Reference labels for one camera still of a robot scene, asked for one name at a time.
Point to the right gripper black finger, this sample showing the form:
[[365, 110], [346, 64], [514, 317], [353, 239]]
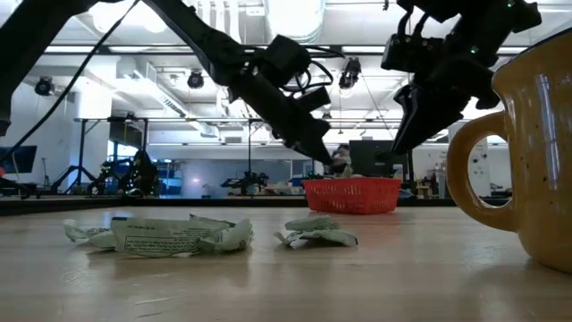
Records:
[[440, 112], [406, 112]]

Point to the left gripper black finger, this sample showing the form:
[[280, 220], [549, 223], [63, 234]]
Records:
[[315, 143]]

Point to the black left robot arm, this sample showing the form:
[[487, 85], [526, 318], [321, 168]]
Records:
[[201, 36]]

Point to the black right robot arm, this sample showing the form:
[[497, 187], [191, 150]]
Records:
[[491, 22]]

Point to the blue storage bins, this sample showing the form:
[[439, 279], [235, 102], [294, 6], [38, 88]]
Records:
[[172, 181]]

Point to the person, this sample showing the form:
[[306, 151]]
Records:
[[342, 154]]

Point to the black standing monitor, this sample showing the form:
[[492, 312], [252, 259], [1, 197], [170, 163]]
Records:
[[375, 158]]

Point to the red plastic slotted basket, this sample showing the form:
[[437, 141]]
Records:
[[353, 197]]

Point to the yellow speckled ceramic mug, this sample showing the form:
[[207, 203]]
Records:
[[536, 156]]

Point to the background robot with lights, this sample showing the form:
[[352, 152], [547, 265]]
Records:
[[140, 172]]

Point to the black rig frame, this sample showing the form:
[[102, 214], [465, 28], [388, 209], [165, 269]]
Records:
[[249, 143], [81, 156]]

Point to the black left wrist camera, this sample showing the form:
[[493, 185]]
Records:
[[286, 58]]

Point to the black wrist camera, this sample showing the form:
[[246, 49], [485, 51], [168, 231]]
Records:
[[286, 58], [411, 53]]

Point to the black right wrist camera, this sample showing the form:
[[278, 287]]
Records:
[[411, 53]]

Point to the white wall sign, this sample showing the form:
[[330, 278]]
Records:
[[480, 165]]

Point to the black ceiling camera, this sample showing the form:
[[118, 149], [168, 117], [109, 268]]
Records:
[[195, 80], [44, 86], [350, 71]]

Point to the white ceiling duct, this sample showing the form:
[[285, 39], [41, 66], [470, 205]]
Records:
[[295, 20]]

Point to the black metal table frame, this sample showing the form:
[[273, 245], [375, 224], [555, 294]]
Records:
[[89, 203]]

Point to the dark wall monitor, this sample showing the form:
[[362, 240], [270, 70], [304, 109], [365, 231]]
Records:
[[20, 158]]

